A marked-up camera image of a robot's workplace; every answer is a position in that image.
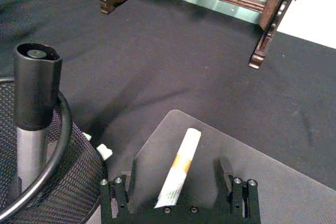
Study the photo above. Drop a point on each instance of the dark carved wooden brush rack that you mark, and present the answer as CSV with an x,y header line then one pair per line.
x,y
271,9

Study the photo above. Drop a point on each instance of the black table cloth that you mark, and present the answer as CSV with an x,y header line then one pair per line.
x,y
168,64

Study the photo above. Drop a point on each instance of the rolled white paper, orange band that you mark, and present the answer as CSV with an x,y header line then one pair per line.
x,y
181,166

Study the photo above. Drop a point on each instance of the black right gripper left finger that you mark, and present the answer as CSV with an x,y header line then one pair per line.
x,y
132,187

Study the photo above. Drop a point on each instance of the black cylinder on silver shaft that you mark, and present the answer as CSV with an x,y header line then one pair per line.
x,y
36,87

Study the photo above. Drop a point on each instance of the small white plastic piece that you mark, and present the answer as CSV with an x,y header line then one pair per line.
x,y
105,151

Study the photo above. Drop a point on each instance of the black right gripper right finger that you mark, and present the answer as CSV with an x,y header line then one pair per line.
x,y
236,195

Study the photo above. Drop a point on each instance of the black mesh round basket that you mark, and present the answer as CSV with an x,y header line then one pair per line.
x,y
73,182

